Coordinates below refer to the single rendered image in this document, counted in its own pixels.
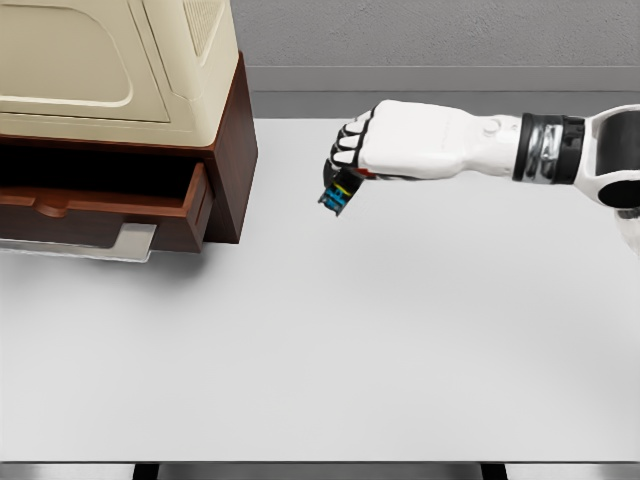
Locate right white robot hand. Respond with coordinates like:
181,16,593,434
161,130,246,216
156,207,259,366
321,99,476,192

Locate black switch with blue markings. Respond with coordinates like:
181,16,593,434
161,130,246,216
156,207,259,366
316,168,367,220

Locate brown wooden drawer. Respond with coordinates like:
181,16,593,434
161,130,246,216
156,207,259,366
0,160,216,254

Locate brown wooden cabinet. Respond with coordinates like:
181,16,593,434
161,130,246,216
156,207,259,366
0,51,260,246

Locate beige printer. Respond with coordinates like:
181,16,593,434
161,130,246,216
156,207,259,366
0,0,240,150

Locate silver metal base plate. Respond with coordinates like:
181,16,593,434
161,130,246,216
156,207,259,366
0,222,158,264

